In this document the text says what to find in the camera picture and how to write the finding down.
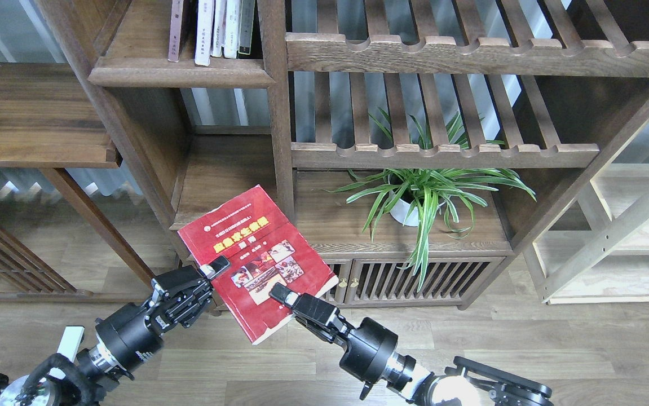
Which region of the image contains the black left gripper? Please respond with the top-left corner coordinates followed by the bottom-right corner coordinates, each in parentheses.
top-left (94, 256), bottom-right (231, 374)

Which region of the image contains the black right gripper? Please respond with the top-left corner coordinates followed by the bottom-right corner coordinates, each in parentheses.
top-left (270, 283), bottom-right (398, 385)

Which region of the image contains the red paperback book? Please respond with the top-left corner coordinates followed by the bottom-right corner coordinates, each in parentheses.
top-left (178, 186), bottom-right (338, 345)

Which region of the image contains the pale lavender paperback book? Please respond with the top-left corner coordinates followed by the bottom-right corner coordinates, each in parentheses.
top-left (195, 0), bottom-right (216, 67)

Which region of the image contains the maroon book with white characters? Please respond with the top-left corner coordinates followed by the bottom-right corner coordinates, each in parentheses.
top-left (167, 1), bottom-right (192, 62)

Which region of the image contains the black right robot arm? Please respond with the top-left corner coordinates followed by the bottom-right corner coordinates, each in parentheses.
top-left (270, 283), bottom-right (552, 405)

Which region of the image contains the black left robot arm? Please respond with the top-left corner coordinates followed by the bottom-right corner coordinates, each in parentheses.
top-left (0, 257), bottom-right (231, 405)

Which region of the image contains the light wooden shelf rack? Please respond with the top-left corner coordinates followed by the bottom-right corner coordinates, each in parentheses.
top-left (524, 123), bottom-right (649, 305)

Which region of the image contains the white plant pot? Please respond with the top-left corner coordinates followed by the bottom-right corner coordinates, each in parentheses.
top-left (389, 190), bottom-right (424, 227)

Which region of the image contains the white metal leg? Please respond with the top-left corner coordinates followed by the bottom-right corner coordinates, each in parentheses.
top-left (57, 325), bottom-right (85, 362)

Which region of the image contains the green spider plant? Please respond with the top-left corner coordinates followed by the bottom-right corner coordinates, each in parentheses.
top-left (326, 107), bottom-right (537, 293)

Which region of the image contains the dark wooden bookshelf cabinet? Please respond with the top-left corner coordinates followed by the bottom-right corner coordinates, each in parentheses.
top-left (37, 1), bottom-right (649, 308)

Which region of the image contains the white upright book left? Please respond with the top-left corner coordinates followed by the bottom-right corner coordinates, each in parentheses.
top-left (210, 0), bottom-right (227, 58)

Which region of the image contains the white upright book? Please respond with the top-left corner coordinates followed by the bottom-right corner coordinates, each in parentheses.
top-left (223, 0), bottom-right (242, 59)
top-left (210, 0), bottom-right (227, 58)

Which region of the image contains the dark wooden side table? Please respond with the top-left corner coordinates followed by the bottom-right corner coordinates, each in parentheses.
top-left (0, 63), bottom-right (177, 302)

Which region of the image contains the white upright book middle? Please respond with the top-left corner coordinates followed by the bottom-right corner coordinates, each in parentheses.
top-left (223, 0), bottom-right (242, 59)

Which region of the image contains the dark green upright book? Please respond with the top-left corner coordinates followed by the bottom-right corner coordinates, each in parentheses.
top-left (237, 0), bottom-right (255, 58)

